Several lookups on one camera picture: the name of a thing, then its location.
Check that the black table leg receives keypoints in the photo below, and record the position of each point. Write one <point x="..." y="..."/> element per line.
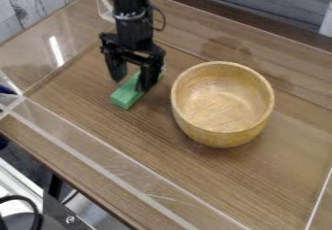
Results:
<point x="55" y="187"/>

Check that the green rectangular block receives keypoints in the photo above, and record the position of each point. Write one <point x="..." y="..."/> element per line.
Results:
<point x="126" y="96"/>

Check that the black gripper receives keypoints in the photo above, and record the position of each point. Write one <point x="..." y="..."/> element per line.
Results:
<point x="130" y="45"/>

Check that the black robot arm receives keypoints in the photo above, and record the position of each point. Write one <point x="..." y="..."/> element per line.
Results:
<point x="132" y="8"/>

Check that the clear acrylic enclosure wall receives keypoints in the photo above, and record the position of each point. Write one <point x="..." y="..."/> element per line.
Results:
<point x="129" y="158"/>

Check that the blue object left edge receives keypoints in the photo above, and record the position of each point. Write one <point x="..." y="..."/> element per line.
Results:
<point x="6" y="90"/>

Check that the brown wooden bowl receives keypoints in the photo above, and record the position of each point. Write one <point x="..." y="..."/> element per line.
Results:
<point x="223" y="101"/>

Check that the black metal bracket with screw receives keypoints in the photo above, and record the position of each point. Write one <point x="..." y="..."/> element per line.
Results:
<point x="59" y="218"/>

